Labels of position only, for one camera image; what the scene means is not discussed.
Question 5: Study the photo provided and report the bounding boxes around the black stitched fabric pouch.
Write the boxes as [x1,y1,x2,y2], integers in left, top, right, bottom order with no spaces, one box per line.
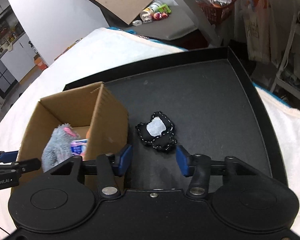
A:
[135,111,177,153]

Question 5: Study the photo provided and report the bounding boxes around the brown cardboard box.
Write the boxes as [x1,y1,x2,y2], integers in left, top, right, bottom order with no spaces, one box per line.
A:
[17,82,128,161]

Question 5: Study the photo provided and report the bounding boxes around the grey plush mouse toy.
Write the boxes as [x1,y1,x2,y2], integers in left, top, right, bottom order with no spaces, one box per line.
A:
[42,124,81,172]

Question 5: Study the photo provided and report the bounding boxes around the blue tissue pack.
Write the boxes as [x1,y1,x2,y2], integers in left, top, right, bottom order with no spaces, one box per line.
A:
[70,139,88,156]

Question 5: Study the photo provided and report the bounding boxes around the orange burger plush toy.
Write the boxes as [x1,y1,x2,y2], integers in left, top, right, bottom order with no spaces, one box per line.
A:
[85,129,90,140]

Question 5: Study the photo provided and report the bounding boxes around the black shallow tray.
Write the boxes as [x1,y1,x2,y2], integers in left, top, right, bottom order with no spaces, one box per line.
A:
[65,47,287,189]

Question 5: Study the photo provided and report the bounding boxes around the white kitchen cabinet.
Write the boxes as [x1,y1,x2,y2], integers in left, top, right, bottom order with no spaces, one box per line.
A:
[1,34,37,81]

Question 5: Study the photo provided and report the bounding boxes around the white blanket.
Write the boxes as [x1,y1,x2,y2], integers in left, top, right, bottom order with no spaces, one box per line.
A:
[0,28,300,236]

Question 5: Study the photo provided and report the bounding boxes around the white charger block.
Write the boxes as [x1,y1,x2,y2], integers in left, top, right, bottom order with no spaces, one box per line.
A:
[132,20,142,27]

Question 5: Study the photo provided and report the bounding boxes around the grey bench seat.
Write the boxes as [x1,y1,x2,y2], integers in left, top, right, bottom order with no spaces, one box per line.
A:
[127,6,197,41]

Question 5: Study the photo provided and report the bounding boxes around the red doll toy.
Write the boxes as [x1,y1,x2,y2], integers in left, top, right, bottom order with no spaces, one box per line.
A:
[152,12,169,21]

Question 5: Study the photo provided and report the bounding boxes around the white food canister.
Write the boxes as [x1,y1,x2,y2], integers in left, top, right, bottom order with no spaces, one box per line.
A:
[140,0,163,18]

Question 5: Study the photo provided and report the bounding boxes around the green toy box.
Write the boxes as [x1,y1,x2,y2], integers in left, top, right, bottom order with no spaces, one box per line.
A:
[158,4,171,14]

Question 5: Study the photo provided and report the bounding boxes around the red plastic basket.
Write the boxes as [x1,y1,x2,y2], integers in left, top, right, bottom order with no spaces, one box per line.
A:
[197,0,237,25]

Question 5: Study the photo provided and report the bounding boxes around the white tote bag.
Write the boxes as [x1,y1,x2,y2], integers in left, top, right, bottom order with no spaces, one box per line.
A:
[241,0,280,66]

